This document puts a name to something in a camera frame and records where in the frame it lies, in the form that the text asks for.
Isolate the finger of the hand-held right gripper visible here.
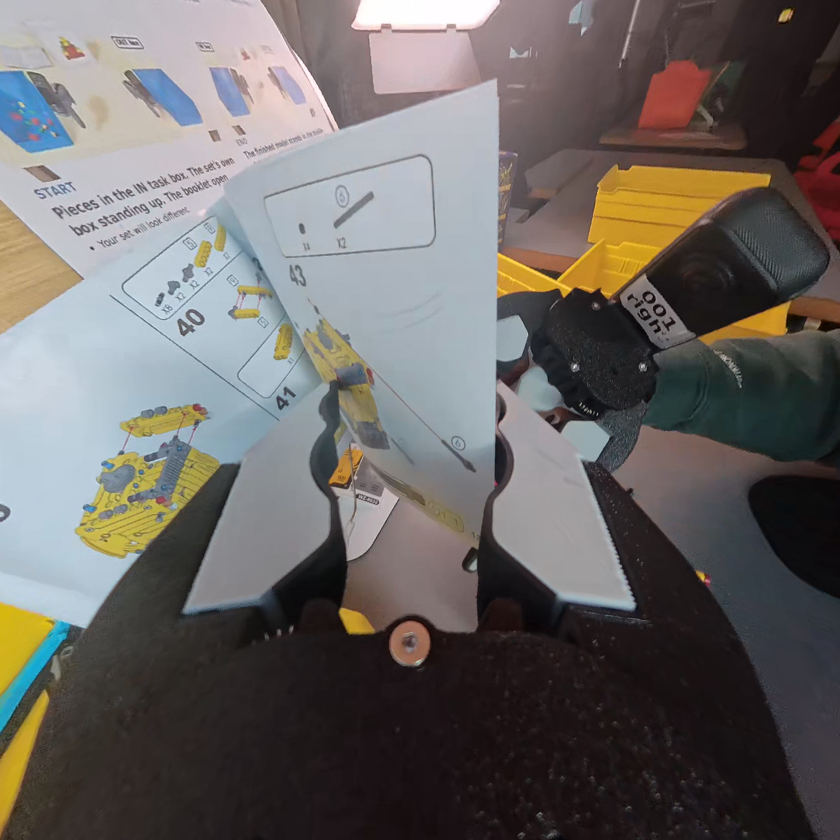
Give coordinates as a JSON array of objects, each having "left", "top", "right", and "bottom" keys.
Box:
[
  {"left": 495, "top": 290, "right": 560, "bottom": 365},
  {"left": 500, "top": 364, "right": 581, "bottom": 433}
]

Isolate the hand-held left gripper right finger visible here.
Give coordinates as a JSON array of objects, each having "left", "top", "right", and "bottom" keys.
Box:
[{"left": 478, "top": 382, "right": 639, "bottom": 611}]

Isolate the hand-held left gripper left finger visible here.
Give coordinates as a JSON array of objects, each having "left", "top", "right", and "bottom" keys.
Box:
[{"left": 182, "top": 381, "right": 347, "bottom": 616}]

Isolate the lego instruction booklet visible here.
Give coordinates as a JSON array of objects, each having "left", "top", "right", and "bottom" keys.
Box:
[{"left": 0, "top": 80, "right": 501, "bottom": 627}]

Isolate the person's right forearm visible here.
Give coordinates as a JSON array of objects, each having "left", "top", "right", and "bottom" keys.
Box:
[{"left": 646, "top": 328, "right": 840, "bottom": 463}]

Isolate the yellow grey sticker sheet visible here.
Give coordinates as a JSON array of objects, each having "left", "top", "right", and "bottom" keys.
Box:
[{"left": 328, "top": 446, "right": 401, "bottom": 562}]

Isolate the dark blue toy box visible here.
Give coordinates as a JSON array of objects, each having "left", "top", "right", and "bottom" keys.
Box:
[{"left": 497, "top": 151, "right": 519, "bottom": 247}]

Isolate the blue brick separator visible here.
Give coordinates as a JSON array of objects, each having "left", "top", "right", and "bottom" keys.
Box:
[{"left": 0, "top": 619, "right": 72, "bottom": 723}]

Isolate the orange plastic bin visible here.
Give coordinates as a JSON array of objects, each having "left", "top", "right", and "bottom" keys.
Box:
[{"left": 638, "top": 60, "right": 713, "bottom": 129}]

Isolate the red plastic bin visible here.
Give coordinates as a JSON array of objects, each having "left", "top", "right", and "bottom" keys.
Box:
[{"left": 794, "top": 118, "right": 840, "bottom": 240}]

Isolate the white light panel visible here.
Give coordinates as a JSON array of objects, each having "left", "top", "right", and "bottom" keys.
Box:
[{"left": 351, "top": 0, "right": 501, "bottom": 96}]

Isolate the white task instruction sheet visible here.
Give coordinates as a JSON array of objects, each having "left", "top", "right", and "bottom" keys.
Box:
[{"left": 0, "top": 0, "right": 339, "bottom": 280}]

